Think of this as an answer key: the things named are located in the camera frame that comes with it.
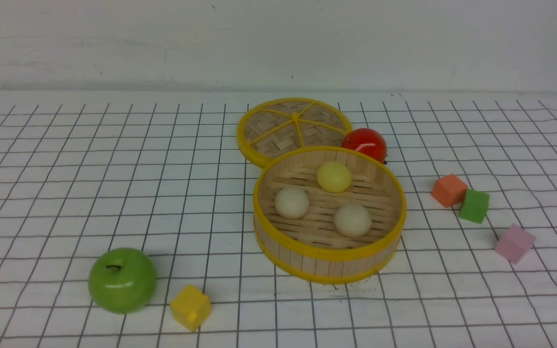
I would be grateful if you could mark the yellow steamed bun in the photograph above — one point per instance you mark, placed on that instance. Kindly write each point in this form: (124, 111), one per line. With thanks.
(334, 176)

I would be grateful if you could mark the white steamed bun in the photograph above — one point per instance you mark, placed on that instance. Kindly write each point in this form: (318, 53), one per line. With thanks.
(352, 220)

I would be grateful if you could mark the woven bamboo steamer lid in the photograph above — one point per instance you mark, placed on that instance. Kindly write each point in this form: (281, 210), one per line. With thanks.
(274, 128)

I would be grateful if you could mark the bamboo steamer tray yellow rim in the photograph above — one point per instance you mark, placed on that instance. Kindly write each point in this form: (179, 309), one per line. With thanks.
(311, 247)

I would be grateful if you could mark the red toy pomegranate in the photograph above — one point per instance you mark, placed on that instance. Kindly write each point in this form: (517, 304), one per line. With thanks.
(368, 142)

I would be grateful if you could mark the yellow foam cube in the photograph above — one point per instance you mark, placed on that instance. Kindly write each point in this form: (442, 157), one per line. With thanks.
(191, 307)

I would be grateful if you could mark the orange foam cube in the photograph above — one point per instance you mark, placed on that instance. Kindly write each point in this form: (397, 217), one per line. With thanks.
(449, 190)

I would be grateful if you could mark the green toy apple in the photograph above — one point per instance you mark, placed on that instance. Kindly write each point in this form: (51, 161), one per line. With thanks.
(122, 280)

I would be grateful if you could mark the green foam cube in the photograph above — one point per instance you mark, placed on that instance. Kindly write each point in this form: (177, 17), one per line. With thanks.
(474, 206)

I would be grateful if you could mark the white grid tablecloth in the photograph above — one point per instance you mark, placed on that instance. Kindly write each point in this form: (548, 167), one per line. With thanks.
(81, 175)

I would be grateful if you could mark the pink foam cube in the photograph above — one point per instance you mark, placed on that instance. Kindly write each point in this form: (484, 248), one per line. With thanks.
(514, 244)

